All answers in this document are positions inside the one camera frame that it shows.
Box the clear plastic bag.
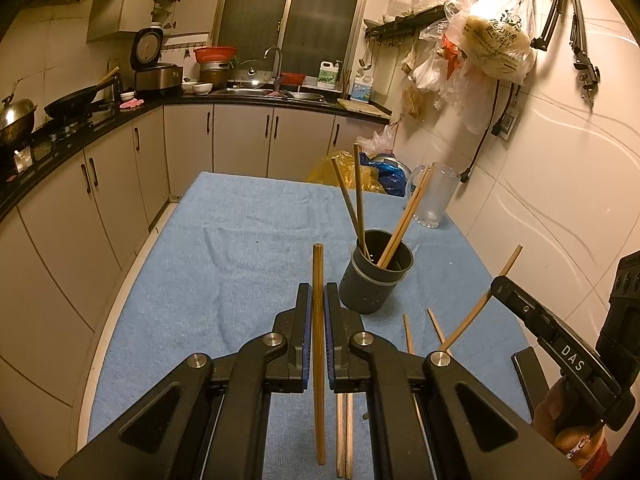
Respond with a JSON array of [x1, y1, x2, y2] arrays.
[[356, 125, 398, 158]]

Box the black wok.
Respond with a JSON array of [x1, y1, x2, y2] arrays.
[[44, 85, 103, 118]]

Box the clear glass mug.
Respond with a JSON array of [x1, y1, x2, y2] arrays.
[[405, 161, 461, 229]]

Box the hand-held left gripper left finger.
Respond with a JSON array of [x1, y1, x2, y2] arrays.
[[57, 282, 313, 480]]

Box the person's right hand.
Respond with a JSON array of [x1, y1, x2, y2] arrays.
[[532, 377, 608, 461]]

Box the black power cable with plug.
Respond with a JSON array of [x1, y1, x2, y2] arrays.
[[459, 80, 501, 183]]

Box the cream lower kitchen cabinets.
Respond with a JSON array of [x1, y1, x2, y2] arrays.
[[0, 102, 391, 461]]

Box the red plastic basin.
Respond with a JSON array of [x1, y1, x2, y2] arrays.
[[193, 46, 238, 65]]

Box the gas stove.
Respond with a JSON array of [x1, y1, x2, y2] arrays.
[[30, 107, 121, 146]]

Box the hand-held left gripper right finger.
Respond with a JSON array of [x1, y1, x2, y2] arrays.
[[324, 282, 583, 480]]

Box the yellow plastic bag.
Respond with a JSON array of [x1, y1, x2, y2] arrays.
[[306, 150, 388, 196]]

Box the black wall shelf rack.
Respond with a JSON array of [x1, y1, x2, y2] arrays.
[[364, 4, 451, 46]]

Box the steel kitchen sink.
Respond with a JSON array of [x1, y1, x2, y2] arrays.
[[210, 85, 331, 103]]

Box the chrome kitchen faucet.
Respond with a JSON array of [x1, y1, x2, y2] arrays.
[[263, 46, 284, 86]]

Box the hanging bag of dried goods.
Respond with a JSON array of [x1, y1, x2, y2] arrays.
[[402, 50, 436, 121]]

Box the lidded steel cooking pot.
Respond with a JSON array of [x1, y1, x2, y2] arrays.
[[0, 92, 38, 148]]

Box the wall power outlet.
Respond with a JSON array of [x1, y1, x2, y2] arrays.
[[492, 110, 518, 141]]

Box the white plastic bag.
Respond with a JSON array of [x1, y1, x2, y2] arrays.
[[445, 0, 538, 86]]

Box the blue tablecloth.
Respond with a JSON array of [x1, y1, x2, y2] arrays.
[[87, 171, 533, 480]]

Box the green label detergent bottle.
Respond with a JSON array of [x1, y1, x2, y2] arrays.
[[318, 60, 340, 91]]

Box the cream upper kitchen cabinets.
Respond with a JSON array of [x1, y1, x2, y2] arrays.
[[87, 0, 201, 43]]

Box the kitchen window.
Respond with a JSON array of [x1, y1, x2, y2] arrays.
[[212, 0, 375, 86]]

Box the wooden cutting board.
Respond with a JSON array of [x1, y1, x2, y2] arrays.
[[337, 97, 391, 117]]

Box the silver rice cooker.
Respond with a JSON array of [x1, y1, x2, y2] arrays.
[[131, 27, 183, 95]]

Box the blue plastic bag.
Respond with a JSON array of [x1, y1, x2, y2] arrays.
[[370, 155, 413, 198]]

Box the glass pot lid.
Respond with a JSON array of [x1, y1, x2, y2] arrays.
[[231, 59, 273, 86]]

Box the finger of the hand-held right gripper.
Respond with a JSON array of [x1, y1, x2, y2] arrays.
[[490, 275, 636, 431]]

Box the cream kitchen cabinets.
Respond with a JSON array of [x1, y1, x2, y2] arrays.
[[87, 0, 201, 43], [0, 102, 391, 461]]

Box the dark grey utensil holder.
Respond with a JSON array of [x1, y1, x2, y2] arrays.
[[339, 229, 415, 316]]

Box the black kitchen countertop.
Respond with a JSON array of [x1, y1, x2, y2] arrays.
[[0, 87, 393, 221]]

